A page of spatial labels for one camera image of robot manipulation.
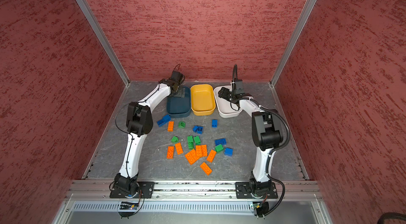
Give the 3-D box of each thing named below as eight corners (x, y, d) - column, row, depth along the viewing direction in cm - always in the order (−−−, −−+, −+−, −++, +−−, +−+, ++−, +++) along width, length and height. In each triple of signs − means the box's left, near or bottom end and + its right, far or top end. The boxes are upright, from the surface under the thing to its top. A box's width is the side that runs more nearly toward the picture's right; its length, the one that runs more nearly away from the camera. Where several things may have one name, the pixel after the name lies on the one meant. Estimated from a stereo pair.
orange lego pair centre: (195, 157, 86) (195, 155, 84) (196, 146, 90) (195, 144, 88) (207, 157, 86) (207, 155, 84) (207, 146, 90) (207, 144, 88)
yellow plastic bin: (189, 116, 104) (188, 110, 99) (191, 90, 119) (191, 84, 114) (215, 116, 104) (215, 111, 99) (214, 90, 119) (214, 84, 114)
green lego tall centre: (187, 149, 89) (187, 147, 86) (187, 137, 93) (187, 135, 91) (193, 149, 89) (193, 147, 87) (193, 137, 94) (193, 135, 91)
